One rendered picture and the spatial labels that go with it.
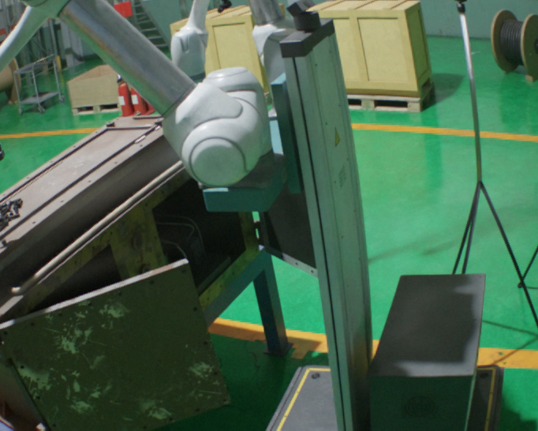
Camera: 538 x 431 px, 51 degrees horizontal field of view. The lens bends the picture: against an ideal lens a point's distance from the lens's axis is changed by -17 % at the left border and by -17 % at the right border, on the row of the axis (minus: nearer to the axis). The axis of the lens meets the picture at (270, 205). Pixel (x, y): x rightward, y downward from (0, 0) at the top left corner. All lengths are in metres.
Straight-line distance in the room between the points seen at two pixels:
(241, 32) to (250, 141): 5.94
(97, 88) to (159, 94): 7.63
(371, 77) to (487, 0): 4.47
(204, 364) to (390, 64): 4.97
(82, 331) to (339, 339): 0.77
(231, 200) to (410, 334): 0.75
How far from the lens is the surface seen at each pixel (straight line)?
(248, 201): 1.56
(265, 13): 2.12
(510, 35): 7.91
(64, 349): 1.83
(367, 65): 6.63
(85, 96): 9.19
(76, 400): 1.95
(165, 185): 2.35
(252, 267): 2.97
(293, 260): 2.77
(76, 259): 2.02
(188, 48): 1.97
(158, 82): 1.33
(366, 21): 6.51
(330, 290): 1.82
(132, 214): 2.22
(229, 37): 7.34
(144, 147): 2.36
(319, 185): 1.67
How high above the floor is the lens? 2.07
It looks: 25 degrees down
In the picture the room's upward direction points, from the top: 10 degrees counter-clockwise
